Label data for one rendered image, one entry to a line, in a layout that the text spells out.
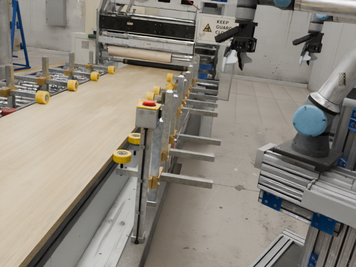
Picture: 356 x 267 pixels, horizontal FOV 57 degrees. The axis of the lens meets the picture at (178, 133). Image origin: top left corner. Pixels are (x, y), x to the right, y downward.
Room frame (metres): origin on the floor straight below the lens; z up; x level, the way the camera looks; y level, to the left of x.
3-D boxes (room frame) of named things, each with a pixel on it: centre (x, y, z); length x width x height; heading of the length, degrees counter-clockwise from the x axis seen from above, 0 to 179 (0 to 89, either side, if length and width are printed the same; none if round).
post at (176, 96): (1.79, 0.04, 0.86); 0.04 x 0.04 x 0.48; 85
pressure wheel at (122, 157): (1.34, 0.24, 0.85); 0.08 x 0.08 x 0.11
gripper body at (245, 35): (1.34, -0.21, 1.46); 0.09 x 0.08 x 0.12; 52
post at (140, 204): (1.03, 0.10, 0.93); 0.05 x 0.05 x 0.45; 85
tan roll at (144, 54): (4.18, 0.38, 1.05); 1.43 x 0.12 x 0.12; 85
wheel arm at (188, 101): (2.32, -0.01, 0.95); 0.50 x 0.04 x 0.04; 85
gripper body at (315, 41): (2.00, -0.72, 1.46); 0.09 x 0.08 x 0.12; 52
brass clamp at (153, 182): (1.31, 0.08, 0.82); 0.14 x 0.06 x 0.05; 175
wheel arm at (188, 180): (1.33, 0.04, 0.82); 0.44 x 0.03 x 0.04; 85
